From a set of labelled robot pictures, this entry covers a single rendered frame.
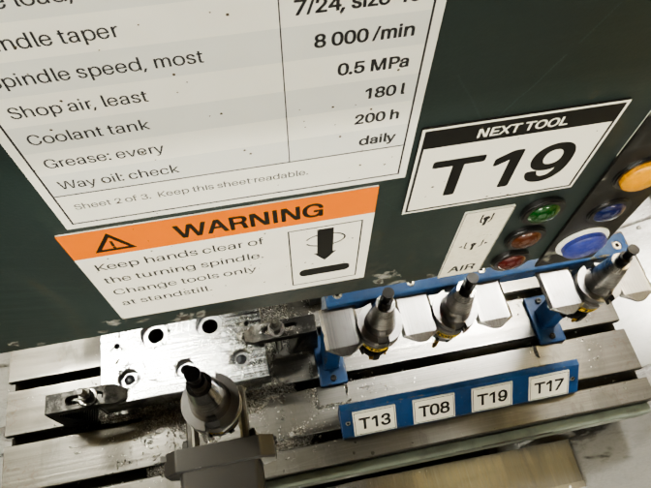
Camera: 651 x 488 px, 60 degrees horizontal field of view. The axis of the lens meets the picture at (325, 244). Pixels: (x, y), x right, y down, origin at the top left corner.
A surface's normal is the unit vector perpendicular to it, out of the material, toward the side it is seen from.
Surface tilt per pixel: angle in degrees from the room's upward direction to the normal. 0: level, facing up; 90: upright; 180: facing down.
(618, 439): 24
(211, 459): 1
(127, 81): 90
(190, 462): 1
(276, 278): 90
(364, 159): 90
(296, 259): 90
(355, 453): 0
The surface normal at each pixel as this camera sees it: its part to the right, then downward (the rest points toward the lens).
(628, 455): -0.39, -0.37
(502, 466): 0.14, -0.50
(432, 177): 0.19, 0.86
